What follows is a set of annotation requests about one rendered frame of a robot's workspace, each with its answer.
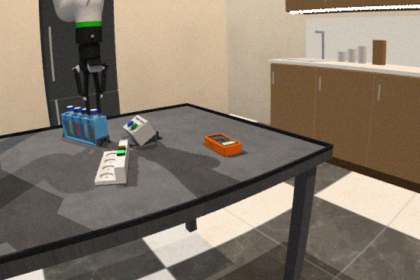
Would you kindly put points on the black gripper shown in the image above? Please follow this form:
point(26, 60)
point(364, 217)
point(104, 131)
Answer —
point(90, 51)

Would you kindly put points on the white button panel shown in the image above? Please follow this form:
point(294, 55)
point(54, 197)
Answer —
point(142, 133)

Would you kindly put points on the black table edge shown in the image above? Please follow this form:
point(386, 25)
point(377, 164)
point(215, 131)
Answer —
point(140, 220)

